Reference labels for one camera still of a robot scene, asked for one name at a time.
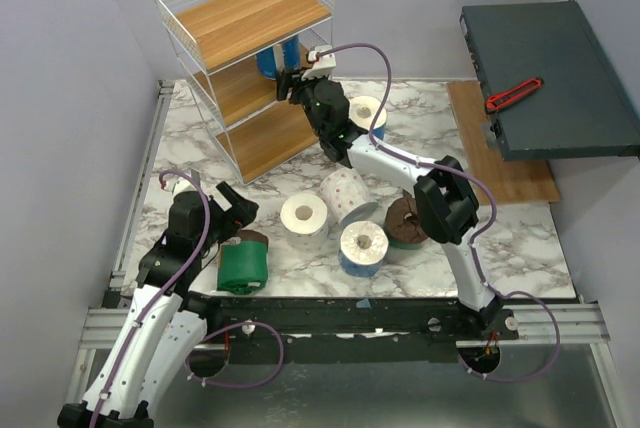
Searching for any blue cartoon-face paper roll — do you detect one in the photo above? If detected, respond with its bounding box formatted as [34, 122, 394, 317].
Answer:
[349, 95, 387, 140]

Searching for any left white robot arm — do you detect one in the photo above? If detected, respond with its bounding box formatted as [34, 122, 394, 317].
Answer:
[57, 182, 259, 427]

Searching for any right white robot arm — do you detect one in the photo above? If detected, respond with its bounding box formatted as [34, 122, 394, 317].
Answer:
[276, 69, 503, 340]

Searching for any green wrapped brown paper roll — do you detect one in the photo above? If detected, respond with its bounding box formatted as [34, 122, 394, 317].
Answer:
[217, 230, 269, 296]

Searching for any white paper roll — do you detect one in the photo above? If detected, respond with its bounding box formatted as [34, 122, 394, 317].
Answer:
[280, 192, 328, 251]

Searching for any pink dotted paper roll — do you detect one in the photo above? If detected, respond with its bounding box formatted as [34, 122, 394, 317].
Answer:
[319, 168, 378, 228]

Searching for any blue-bottom wrapped paper roll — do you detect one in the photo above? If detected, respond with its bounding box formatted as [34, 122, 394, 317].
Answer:
[338, 220, 389, 278]

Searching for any brown paper roll green base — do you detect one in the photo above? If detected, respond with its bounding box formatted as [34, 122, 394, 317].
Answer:
[384, 194, 428, 250]

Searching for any red black utility knife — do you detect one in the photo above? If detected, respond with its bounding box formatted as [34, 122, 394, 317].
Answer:
[484, 77, 544, 115]

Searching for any wooden board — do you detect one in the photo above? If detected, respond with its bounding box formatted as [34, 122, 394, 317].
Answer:
[447, 81, 561, 204]

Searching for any dark grey flat metal box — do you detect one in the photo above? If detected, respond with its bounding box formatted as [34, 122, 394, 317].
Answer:
[460, 0, 639, 161]

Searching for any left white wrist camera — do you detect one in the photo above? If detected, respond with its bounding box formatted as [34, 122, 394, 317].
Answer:
[161, 170, 200, 197]

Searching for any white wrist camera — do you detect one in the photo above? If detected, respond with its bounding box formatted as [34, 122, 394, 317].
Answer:
[300, 45, 336, 81]
[161, 170, 200, 197]

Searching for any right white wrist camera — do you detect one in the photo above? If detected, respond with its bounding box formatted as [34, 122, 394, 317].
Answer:
[300, 45, 336, 81]

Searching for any white wire wooden shelf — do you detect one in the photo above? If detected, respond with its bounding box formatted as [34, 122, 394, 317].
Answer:
[153, 0, 335, 184]

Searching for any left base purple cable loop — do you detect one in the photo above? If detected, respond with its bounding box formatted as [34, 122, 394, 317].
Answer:
[184, 318, 285, 390]

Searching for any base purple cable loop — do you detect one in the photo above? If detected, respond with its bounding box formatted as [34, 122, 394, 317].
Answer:
[184, 318, 285, 390]
[455, 292, 562, 385]

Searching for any black metal base rail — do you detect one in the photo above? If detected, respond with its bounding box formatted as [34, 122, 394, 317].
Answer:
[180, 292, 518, 375]

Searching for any aluminium frame rail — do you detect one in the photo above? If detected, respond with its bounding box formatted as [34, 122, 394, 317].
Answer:
[79, 79, 175, 349]

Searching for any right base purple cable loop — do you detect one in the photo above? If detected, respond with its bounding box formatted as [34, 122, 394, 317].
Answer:
[455, 292, 562, 385]

